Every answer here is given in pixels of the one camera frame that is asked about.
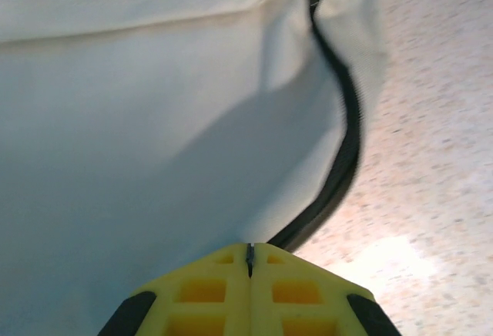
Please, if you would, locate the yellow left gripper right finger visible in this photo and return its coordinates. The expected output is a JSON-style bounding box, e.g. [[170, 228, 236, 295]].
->
[[249, 242, 402, 336]]

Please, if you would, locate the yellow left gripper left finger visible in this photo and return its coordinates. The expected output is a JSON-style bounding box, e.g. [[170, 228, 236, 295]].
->
[[98, 243, 254, 336]]

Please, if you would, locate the cream canvas backpack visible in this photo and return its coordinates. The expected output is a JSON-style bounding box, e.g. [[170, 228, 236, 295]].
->
[[0, 0, 391, 336]]

